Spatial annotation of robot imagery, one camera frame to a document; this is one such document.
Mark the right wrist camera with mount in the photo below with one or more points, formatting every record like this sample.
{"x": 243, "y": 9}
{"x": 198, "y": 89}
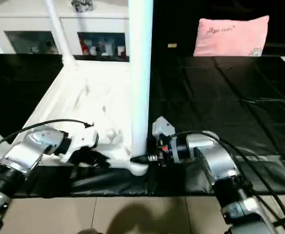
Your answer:
{"x": 162, "y": 129}

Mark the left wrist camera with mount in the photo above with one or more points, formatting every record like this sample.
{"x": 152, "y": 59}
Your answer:
{"x": 86, "y": 137}

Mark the pink pillow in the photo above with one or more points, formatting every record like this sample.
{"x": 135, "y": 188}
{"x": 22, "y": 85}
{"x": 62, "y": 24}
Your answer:
{"x": 232, "y": 36}

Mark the black furniture with yellow label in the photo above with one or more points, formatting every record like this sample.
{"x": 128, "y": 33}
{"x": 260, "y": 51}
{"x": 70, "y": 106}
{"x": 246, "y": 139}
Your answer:
{"x": 176, "y": 24}

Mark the white plastic table top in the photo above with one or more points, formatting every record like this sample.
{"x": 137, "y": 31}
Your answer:
{"x": 93, "y": 97}

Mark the dark low tv bench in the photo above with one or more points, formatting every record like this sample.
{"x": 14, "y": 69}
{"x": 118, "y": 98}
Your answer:
{"x": 284, "y": 49}

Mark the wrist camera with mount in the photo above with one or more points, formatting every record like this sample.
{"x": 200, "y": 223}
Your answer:
{"x": 162, "y": 129}
{"x": 86, "y": 137}

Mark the white cabinet with glass doors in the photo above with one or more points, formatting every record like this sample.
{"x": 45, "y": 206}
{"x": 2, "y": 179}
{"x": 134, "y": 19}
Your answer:
{"x": 49, "y": 29}

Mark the black work mat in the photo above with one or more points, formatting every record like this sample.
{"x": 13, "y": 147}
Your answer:
{"x": 230, "y": 107}

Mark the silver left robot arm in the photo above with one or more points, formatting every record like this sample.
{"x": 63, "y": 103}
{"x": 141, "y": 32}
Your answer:
{"x": 25, "y": 151}

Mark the dark ornament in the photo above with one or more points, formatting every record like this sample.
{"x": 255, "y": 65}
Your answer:
{"x": 83, "y": 5}

